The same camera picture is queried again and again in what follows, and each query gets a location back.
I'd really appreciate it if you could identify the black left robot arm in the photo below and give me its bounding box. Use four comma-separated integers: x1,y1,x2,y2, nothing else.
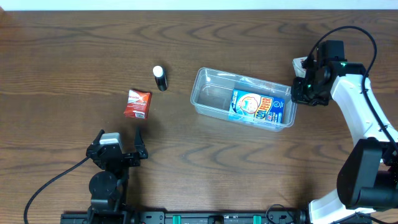
83,129,149,224

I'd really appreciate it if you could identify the clear plastic container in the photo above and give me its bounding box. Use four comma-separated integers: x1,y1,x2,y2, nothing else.
190,67,297,132

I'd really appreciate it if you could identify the black bottle white cap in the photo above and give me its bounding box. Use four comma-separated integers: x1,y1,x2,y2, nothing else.
152,65,168,91

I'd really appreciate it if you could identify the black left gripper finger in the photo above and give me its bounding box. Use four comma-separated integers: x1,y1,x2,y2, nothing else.
134,127,146,152
92,129,104,145

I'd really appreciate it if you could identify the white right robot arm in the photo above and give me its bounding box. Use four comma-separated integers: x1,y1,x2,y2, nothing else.
292,57,397,223

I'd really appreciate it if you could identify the red Panadol box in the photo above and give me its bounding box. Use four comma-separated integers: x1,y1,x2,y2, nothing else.
124,90,152,119

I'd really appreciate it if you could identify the white Panadol box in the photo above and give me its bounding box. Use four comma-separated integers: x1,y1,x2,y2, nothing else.
292,57,307,78

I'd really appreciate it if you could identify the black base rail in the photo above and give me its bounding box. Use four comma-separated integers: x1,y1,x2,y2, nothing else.
60,210,309,224

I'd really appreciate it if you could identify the blue Cool Fever box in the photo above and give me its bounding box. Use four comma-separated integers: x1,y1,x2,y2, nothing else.
228,90,285,123

